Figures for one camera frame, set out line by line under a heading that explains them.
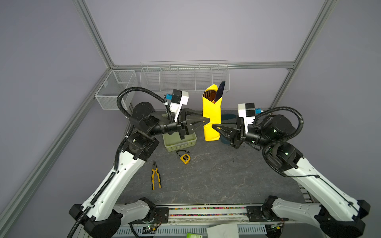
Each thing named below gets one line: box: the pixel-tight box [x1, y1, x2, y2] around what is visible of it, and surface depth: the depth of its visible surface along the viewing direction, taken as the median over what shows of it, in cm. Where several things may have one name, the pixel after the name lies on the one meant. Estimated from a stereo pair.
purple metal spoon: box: [214, 80, 226, 103], surface depth 40 cm
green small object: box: [186, 233, 203, 238], surface depth 68 cm
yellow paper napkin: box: [202, 84, 223, 142], surface depth 47 cm
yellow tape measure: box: [180, 154, 191, 165], surface depth 93 cm
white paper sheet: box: [206, 223, 240, 238], surface depth 64 cm
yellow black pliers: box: [151, 160, 162, 191], surface depth 88 cm
